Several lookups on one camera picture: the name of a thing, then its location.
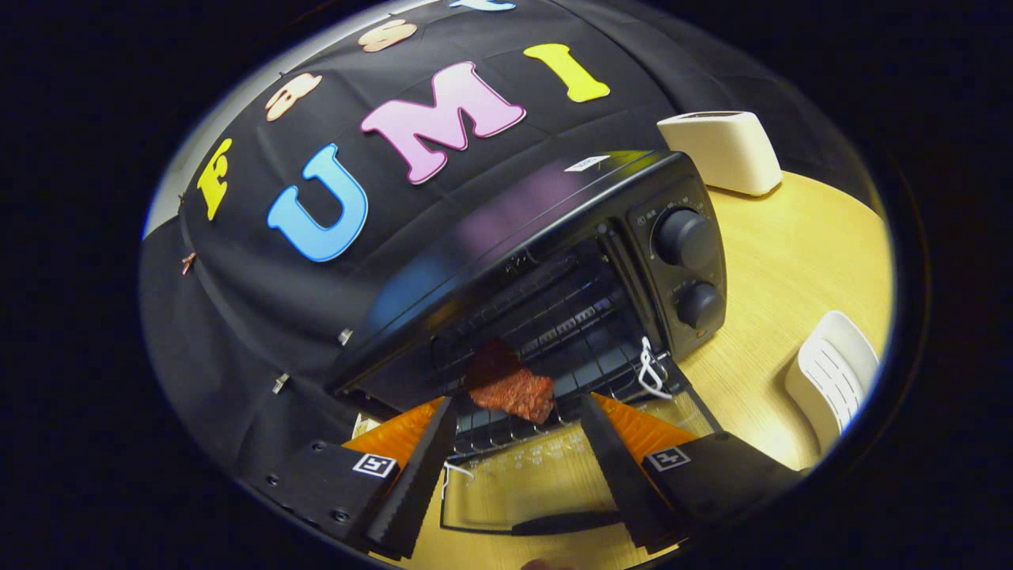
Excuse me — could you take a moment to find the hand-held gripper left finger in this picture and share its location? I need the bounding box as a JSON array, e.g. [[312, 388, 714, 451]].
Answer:
[[265, 396, 460, 561]]

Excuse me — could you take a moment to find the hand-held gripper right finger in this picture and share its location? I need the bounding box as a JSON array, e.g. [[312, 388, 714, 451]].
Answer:
[[580, 393, 804, 553]]

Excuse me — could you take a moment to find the white toaster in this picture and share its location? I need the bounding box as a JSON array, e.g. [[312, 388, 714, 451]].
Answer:
[[657, 111, 783, 197]]

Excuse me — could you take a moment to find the white ridged plate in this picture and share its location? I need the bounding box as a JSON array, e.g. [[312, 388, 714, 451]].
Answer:
[[785, 310, 881, 454]]

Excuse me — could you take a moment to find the black toaster oven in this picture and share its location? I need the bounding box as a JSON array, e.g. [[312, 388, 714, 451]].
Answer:
[[328, 150, 727, 537]]

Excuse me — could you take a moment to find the reddish brown meat slice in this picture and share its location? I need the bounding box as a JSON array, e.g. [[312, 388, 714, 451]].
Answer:
[[465, 340, 556, 425]]

